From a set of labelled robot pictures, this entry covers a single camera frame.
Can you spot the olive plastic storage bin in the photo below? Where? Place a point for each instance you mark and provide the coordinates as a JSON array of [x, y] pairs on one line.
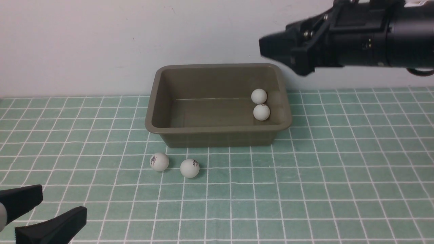
[[209, 105]]

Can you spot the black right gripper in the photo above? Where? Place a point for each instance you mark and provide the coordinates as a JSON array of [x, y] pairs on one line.
[[346, 34]]

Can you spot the green checkered tablecloth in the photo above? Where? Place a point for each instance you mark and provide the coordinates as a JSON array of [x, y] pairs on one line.
[[355, 167]]

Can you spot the logo ping-pong ball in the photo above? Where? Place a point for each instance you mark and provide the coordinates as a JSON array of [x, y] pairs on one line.
[[259, 96], [159, 162]]

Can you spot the white ping-pong ball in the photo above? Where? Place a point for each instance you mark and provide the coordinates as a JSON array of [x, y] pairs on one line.
[[189, 168], [261, 112]]

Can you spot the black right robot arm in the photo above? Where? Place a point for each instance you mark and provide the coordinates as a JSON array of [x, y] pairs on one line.
[[410, 39]]

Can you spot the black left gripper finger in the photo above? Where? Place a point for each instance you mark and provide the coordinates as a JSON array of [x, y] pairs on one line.
[[59, 230], [16, 202]]

